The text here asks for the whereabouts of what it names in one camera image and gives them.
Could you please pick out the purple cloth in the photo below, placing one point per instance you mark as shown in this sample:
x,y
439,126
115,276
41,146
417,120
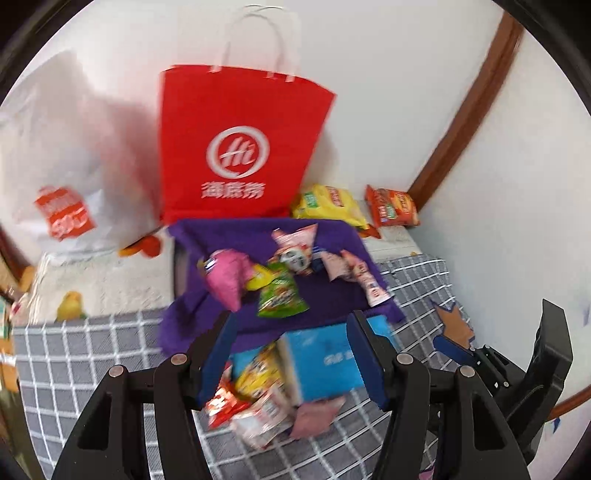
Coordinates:
x,y
323,300

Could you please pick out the pale pink snack packet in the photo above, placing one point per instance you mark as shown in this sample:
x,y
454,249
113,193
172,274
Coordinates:
x,y
334,265
371,286

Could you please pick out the grey checked bedsheet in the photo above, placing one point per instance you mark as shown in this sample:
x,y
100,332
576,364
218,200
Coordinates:
x,y
92,350

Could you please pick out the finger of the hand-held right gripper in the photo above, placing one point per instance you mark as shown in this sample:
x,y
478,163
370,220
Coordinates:
x,y
455,350

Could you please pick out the blue box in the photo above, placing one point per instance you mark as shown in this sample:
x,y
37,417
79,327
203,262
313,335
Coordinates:
x,y
323,369

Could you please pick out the white plastic bag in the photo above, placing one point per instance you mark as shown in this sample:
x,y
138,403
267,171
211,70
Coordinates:
x,y
69,138

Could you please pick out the red snack packet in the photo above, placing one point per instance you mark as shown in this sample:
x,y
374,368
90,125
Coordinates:
x,y
224,406

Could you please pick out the panda print snack packet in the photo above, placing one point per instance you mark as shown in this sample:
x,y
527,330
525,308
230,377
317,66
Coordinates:
x,y
295,262

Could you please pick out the small yellow snack packet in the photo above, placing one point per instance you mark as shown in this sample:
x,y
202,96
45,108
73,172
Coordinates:
x,y
258,277

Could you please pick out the pink white triangular snack packet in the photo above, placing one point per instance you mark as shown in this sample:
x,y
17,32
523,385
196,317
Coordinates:
x,y
295,237

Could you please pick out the dusty pink snack packet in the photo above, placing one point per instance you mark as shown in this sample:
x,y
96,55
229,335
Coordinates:
x,y
314,415

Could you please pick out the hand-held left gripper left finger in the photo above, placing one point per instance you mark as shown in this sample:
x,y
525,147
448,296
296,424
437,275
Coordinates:
x,y
219,364

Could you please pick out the red paper bag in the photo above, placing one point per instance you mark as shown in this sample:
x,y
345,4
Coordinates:
x,y
240,115

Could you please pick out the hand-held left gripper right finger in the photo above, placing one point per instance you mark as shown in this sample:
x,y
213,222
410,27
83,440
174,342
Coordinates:
x,y
369,364

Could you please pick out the green snack packet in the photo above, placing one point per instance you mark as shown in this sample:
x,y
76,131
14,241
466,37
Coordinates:
x,y
281,295

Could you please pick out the orange chips bag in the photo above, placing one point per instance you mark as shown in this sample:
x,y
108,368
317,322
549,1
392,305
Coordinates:
x,y
392,207

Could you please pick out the yellow chips bag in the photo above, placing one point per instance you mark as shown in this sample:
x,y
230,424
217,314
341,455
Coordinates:
x,y
328,203

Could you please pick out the small blue snack packet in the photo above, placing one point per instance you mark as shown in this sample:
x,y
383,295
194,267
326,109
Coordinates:
x,y
316,265

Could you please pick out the brown wooden door frame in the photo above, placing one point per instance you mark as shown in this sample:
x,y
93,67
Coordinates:
x,y
466,115

